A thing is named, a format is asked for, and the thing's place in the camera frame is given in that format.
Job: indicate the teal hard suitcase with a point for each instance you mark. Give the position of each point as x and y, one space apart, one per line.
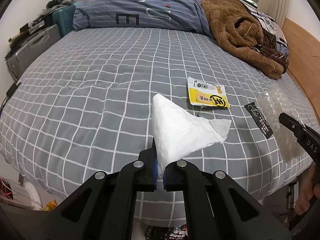
63 18

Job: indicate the yellow snack wrapper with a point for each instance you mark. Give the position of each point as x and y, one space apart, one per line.
206 95

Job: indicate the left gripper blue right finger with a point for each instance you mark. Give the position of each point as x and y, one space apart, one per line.
165 178

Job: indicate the person right hand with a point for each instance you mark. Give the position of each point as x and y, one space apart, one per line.
308 190

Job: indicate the dark brown printed carton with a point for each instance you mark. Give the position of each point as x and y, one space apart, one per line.
162 233

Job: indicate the clutter on suitcases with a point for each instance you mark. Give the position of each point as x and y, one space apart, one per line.
43 20

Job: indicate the white tissue paper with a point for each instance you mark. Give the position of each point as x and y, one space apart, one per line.
177 133

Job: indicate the grey checked bed sheet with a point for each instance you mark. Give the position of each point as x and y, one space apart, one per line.
84 105

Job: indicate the wooden headboard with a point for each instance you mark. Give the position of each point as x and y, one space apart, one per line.
303 60

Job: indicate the brown fleece blanket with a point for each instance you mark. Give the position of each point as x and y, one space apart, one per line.
238 32

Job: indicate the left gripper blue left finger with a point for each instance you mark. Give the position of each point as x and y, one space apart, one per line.
155 164

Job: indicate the patterned pillow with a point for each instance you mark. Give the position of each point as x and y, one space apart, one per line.
269 24

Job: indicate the blue striped duvet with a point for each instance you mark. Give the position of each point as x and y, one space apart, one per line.
183 15

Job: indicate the black card with white lettering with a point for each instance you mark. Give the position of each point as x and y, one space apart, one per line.
259 119

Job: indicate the grey hard suitcase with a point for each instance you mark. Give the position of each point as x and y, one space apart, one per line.
18 61

